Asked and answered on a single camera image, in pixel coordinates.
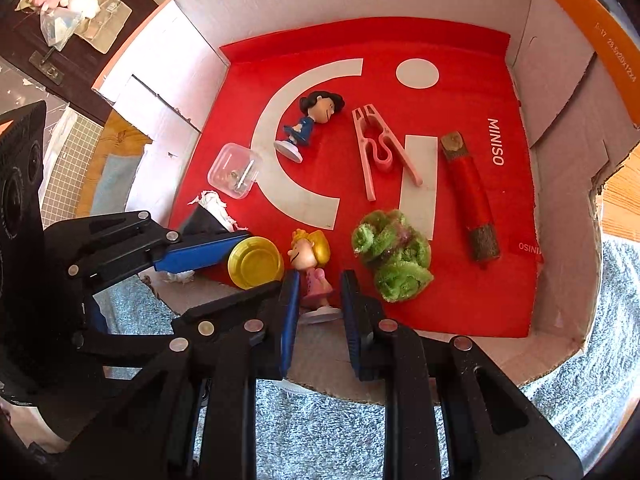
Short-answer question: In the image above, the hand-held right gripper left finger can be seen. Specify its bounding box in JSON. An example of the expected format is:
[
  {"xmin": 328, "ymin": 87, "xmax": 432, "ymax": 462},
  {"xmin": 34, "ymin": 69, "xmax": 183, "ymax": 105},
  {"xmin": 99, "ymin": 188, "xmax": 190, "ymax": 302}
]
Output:
[{"xmin": 60, "ymin": 272, "xmax": 302, "ymax": 480}]

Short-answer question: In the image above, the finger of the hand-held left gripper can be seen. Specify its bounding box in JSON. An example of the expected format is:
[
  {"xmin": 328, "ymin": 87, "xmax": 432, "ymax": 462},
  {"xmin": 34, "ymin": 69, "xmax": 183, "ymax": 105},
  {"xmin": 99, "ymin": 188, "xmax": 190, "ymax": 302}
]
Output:
[
  {"xmin": 74, "ymin": 281, "xmax": 284, "ymax": 357},
  {"xmin": 67, "ymin": 210, "xmax": 252, "ymax": 293}
]

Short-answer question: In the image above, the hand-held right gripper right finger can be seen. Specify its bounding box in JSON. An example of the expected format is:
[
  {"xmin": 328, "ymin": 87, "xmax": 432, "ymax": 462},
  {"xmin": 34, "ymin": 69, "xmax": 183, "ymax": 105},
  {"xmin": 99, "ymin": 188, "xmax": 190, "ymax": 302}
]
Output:
[{"xmin": 340, "ymin": 270, "xmax": 586, "ymax": 480}]

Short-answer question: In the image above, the black roll with white fringe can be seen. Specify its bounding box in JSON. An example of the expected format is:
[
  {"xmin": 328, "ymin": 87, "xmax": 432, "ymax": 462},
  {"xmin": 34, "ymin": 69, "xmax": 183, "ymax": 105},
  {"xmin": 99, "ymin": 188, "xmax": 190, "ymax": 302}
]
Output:
[{"xmin": 165, "ymin": 190, "xmax": 250, "ymax": 283}]

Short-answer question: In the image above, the yellow plastic lid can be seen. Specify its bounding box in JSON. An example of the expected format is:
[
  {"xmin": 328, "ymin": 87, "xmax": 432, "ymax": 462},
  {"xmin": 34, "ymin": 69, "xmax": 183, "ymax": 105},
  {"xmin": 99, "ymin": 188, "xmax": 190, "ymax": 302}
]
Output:
[{"xmin": 227, "ymin": 236, "xmax": 286, "ymax": 291}]

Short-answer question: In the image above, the blonde figurine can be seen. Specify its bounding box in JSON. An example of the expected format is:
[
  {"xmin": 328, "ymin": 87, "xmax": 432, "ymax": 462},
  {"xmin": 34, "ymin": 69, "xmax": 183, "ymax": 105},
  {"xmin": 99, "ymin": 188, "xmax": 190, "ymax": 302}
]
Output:
[{"xmin": 289, "ymin": 228, "xmax": 343, "ymax": 325}]

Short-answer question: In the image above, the green fuzzy ball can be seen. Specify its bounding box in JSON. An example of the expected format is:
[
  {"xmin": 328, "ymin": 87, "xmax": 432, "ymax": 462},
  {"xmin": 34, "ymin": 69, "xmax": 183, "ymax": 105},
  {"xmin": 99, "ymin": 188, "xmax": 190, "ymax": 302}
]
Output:
[{"xmin": 351, "ymin": 209, "xmax": 434, "ymax": 304}]

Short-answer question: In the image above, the pink clothespin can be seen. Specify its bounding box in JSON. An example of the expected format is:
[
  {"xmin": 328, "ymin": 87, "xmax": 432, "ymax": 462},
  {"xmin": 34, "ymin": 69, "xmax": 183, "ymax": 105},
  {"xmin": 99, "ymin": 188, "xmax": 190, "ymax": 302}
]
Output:
[{"xmin": 351, "ymin": 104, "xmax": 424, "ymax": 202}]

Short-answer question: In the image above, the dark-haired figurine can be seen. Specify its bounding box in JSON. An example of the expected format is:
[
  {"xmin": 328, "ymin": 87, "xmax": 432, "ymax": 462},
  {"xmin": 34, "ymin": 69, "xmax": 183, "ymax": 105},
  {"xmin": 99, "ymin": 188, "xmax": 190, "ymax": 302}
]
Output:
[{"xmin": 274, "ymin": 91, "xmax": 347, "ymax": 163}]

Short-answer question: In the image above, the orange cardboard box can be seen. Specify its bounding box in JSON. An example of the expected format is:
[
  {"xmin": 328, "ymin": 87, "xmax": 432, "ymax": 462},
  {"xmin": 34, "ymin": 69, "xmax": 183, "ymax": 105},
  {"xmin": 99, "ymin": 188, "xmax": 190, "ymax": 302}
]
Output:
[{"xmin": 91, "ymin": 0, "xmax": 640, "ymax": 406}]

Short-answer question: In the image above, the person's left forearm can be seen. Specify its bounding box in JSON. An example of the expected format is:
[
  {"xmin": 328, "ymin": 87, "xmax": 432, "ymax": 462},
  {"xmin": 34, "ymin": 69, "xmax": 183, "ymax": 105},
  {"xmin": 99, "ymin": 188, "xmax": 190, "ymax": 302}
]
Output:
[{"xmin": 0, "ymin": 400, "xmax": 71, "ymax": 461}]

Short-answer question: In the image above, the small clear plastic box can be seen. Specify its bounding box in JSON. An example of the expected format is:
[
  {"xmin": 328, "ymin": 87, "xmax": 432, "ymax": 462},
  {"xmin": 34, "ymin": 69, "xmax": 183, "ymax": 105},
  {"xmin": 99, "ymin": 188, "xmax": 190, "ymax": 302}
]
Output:
[{"xmin": 207, "ymin": 142, "xmax": 261, "ymax": 200}]

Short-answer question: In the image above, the light blue towel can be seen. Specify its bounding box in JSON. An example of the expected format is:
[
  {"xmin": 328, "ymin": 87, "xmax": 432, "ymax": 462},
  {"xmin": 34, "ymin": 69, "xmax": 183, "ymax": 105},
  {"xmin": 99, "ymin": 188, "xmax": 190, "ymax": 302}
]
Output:
[{"xmin": 90, "ymin": 152, "xmax": 628, "ymax": 480}]

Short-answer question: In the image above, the white grid mat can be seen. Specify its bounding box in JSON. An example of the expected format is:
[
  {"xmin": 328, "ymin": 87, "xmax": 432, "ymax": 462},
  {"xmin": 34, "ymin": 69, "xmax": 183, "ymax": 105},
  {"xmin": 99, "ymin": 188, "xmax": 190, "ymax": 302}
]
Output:
[{"xmin": 42, "ymin": 107, "xmax": 108, "ymax": 228}]

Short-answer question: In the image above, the red wrapped wooden stick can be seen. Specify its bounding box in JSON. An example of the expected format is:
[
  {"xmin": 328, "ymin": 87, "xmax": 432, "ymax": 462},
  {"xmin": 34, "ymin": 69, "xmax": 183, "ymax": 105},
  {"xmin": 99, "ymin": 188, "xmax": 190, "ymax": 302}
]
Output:
[{"xmin": 440, "ymin": 131, "xmax": 500, "ymax": 268}]

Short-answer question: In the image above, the metal door latch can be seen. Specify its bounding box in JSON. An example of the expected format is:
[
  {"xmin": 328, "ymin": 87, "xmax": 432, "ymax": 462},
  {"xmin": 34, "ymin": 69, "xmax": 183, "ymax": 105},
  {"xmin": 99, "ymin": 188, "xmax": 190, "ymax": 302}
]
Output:
[{"xmin": 29, "ymin": 50, "xmax": 66, "ymax": 83}]

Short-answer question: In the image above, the red paper liner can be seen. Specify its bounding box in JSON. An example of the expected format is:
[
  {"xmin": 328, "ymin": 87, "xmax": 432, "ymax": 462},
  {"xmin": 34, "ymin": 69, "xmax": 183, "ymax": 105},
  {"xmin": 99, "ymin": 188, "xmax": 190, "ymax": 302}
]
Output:
[{"xmin": 168, "ymin": 17, "xmax": 545, "ymax": 338}]

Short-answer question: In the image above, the tan paper sheet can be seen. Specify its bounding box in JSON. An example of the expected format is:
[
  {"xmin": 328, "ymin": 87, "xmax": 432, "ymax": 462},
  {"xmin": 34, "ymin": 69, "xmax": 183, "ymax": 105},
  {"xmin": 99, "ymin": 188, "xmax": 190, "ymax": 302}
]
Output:
[{"xmin": 75, "ymin": 0, "xmax": 133, "ymax": 55}]

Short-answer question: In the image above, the clear plastic bag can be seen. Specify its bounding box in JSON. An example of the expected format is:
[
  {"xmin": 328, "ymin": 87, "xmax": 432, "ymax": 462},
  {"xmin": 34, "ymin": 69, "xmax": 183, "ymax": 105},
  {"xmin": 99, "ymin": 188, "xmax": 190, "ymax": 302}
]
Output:
[{"xmin": 40, "ymin": 7, "xmax": 83, "ymax": 51}]

